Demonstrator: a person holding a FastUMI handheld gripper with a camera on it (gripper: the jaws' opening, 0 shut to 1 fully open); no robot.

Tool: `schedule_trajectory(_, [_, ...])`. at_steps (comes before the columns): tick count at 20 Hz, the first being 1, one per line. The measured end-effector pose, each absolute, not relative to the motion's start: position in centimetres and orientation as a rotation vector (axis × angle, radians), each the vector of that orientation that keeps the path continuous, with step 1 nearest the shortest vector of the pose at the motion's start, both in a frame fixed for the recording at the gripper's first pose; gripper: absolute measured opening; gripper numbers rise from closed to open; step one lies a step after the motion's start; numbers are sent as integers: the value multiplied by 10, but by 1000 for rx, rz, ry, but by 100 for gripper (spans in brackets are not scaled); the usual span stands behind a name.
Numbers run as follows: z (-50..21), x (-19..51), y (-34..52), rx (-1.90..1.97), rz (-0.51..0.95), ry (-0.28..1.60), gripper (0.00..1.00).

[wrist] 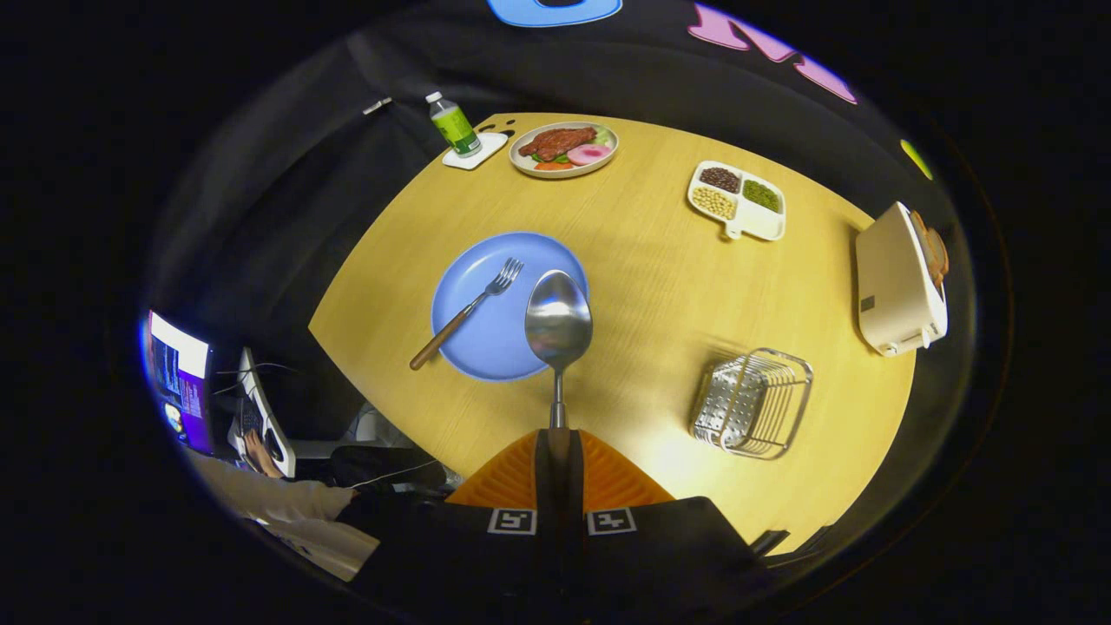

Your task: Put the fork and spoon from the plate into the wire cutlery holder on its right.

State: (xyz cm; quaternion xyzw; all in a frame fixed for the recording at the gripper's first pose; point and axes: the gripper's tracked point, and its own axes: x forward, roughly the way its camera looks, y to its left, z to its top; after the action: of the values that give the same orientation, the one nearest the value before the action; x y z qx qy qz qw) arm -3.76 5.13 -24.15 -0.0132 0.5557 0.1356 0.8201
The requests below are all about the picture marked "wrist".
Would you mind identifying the metal wire basket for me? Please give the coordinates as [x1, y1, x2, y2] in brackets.
[690, 347, 814, 460]

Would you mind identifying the white square coaster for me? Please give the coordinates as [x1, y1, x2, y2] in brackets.
[442, 132, 509, 171]

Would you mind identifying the blue round plate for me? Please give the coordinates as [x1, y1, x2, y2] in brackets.
[431, 231, 591, 383]

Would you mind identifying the white toaster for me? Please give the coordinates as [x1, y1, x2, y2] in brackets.
[855, 201, 950, 358]

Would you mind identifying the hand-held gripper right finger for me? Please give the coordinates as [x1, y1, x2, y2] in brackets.
[560, 430, 765, 609]

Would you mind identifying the metal spoon with wooden handle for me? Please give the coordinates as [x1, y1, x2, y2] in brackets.
[524, 269, 594, 431]

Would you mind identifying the metal fork with wooden handle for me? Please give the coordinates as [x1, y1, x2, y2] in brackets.
[410, 258, 525, 372]

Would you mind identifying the white divided dish of beans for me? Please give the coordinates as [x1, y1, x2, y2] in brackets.
[687, 160, 787, 242]

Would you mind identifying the green label plastic bottle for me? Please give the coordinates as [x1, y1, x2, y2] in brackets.
[425, 91, 483, 158]

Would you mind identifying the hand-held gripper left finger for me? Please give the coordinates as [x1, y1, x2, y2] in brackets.
[347, 430, 561, 609]

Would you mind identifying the toasted bread slice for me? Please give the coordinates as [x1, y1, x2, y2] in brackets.
[910, 211, 950, 287]

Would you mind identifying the computer monitor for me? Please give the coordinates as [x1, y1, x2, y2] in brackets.
[143, 311, 215, 457]

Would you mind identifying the plate of meat and vegetables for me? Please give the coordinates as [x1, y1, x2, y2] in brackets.
[509, 122, 620, 180]

